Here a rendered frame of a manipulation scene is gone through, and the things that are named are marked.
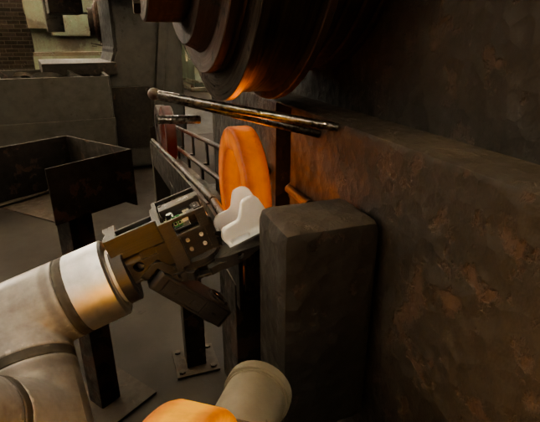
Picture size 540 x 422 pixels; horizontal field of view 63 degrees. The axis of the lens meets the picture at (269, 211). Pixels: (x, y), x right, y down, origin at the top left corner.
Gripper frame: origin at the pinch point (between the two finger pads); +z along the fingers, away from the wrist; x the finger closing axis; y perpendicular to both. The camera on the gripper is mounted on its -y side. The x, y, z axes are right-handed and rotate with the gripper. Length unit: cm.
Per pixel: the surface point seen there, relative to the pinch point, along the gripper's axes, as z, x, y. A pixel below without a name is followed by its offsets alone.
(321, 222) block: 0.2, -13.6, 5.3
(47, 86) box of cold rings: -51, 248, 10
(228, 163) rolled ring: -1.3, 17.7, 3.1
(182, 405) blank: -15.2, -28.0, 7.1
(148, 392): -40, 58, -65
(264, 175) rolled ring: 0.6, 4.3, 4.4
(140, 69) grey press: 5, 301, -3
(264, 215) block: -3.7, -9.1, 6.0
